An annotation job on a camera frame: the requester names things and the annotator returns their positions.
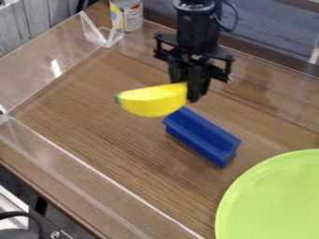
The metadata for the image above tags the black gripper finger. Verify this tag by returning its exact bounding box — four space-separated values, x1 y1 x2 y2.
187 65 211 103
168 59 187 83

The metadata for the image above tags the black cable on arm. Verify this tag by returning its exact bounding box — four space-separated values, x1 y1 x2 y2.
214 0 241 33

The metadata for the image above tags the black cable bottom left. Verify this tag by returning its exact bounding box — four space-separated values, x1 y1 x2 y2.
0 210 46 239

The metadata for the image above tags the yellow toy banana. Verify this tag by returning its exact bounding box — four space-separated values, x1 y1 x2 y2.
114 82 187 118

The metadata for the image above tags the white can with label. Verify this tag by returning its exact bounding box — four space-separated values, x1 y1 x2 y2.
110 0 143 33

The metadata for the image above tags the green plate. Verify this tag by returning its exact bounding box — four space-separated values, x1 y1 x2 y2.
215 148 319 239

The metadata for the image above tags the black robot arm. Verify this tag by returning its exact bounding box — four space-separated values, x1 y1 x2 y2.
154 0 239 103

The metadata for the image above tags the clear acrylic enclosure wall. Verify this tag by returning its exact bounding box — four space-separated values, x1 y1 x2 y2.
0 12 319 239

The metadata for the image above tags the blue star-shaped block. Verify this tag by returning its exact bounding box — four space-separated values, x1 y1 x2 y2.
162 107 242 168

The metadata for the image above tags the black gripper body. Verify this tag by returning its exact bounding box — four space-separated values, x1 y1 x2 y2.
154 3 235 82

